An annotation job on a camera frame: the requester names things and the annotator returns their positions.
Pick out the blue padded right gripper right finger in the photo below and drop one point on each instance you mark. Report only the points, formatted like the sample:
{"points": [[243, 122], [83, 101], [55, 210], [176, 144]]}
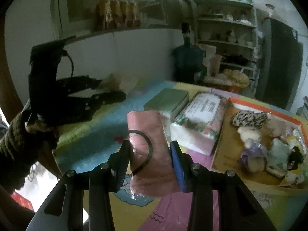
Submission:
{"points": [[199, 181]]}

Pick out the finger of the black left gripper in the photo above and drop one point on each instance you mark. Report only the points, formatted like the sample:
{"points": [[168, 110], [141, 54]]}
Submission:
{"points": [[83, 109], [76, 84]]}

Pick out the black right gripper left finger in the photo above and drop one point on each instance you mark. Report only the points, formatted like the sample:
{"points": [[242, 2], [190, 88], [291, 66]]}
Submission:
{"points": [[106, 178]]}

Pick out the pink cloth pack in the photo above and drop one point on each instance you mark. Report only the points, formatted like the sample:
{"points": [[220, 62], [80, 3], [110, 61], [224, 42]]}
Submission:
{"points": [[152, 174]]}

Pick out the bear doll purple dress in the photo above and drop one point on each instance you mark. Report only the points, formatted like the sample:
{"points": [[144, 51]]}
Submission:
{"points": [[254, 156]]}

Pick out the leopard print plush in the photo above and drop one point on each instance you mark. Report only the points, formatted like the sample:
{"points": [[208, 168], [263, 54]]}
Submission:
{"points": [[248, 118]]}

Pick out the pale green towel pack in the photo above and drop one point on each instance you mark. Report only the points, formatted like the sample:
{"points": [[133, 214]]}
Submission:
{"points": [[277, 158]]}

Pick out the white floral cloth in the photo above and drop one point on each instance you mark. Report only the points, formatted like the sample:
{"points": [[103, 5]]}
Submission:
{"points": [[117, 82]]}

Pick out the left hand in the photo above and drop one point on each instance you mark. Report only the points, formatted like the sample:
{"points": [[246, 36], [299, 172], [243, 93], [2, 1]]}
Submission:
{"points": [[36, 125]]}

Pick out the orange rimmed cardboard tray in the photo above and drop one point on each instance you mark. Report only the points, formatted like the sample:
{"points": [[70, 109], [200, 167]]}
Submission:
{"points": [[266, 148]]}

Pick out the floral tissue pack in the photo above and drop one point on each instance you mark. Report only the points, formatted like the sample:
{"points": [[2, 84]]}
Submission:
{"points": [[198, 126]]}

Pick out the green tissue box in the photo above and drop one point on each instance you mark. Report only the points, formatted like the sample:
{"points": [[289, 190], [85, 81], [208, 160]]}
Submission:
{"points": [[168, 102]]}

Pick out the orange drink bottles row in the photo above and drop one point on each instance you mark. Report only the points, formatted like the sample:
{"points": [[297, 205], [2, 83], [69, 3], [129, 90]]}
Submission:
{"points": [[114, 14]]}

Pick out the dark refrigerator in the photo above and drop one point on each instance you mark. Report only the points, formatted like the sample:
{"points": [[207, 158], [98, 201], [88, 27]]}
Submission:
{"points": [[280, 65]]}

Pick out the metal shelf rack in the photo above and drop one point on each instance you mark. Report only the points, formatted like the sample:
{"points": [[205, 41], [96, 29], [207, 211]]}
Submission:
{"points": [[229, 26]]}

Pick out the glass jar on fridge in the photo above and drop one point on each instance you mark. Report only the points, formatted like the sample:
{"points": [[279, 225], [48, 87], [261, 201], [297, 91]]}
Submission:
{"points": [[270, 10]]}

